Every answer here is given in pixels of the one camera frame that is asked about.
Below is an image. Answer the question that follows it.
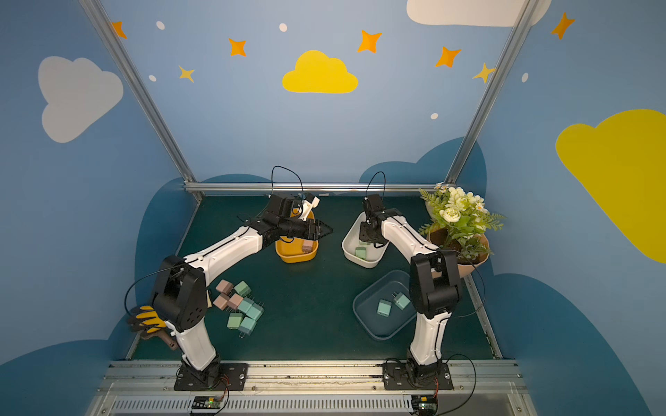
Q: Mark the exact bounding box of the blue plug pile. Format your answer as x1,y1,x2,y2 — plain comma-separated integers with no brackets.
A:
238,297,254,315
246,303,264,321

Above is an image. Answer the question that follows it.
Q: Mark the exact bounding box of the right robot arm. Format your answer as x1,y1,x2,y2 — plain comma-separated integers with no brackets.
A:
360,194,462,379

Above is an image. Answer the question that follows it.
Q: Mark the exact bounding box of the pink plug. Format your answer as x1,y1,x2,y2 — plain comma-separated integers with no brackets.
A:
302,240,314,253
213,294,229,310
216,280,234,296

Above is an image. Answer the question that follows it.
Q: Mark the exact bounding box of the blue plug bottom middle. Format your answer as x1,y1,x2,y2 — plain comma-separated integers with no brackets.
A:
238,317,257,338

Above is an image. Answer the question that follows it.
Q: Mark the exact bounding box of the white storage box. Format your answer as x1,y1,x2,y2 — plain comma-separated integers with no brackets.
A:
342,213,388,269

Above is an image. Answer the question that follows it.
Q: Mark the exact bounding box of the green plug middle pile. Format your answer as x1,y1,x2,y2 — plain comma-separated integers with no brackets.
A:
234,281,251,297

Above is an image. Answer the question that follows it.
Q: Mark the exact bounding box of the yellow storage box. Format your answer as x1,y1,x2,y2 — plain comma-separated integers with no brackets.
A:
275,237,319,263

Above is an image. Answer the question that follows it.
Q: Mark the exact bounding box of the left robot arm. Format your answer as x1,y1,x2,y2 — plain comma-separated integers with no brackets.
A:
149,192,332,374

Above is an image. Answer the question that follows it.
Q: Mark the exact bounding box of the wooden handle tool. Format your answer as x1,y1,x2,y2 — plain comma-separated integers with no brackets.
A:
140,328,179,351

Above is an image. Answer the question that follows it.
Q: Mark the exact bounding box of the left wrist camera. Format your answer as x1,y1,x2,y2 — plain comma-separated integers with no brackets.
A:
291,192,320,221

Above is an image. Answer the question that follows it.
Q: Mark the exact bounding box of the yellow work glove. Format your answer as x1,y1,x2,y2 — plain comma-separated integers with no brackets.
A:
127,305,167,334

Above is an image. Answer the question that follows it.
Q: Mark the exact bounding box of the aluminium frame rail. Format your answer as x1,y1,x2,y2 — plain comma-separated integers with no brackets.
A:
184,182,435,193

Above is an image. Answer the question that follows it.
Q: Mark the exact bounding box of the potted artificial plant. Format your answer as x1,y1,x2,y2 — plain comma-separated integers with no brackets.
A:
419,183,505,277

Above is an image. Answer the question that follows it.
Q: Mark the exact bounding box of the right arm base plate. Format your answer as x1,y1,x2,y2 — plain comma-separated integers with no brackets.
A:
381,359,454,391

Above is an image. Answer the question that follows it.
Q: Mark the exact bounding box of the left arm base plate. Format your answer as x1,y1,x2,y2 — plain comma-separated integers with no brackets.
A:
173,362,249,391

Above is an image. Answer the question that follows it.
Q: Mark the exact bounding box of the clear blue storage box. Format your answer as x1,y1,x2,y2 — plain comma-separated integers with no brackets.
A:
352,270,416,341

